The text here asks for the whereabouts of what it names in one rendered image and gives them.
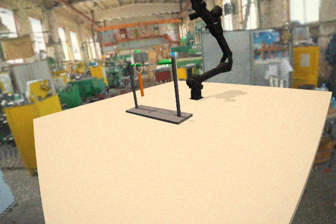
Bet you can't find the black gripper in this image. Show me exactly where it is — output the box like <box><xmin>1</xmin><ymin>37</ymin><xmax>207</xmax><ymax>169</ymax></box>
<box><xmin>190</xmin><ymin>0</ymin><xmax>210</xmax><ymax>19</ymax></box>

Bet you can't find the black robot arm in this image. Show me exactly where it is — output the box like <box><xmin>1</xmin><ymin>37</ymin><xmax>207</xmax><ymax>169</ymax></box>
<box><xmin>186</xmin><ymin>6</ymin><xmax>233</xmax><ymax>100</ymax></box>

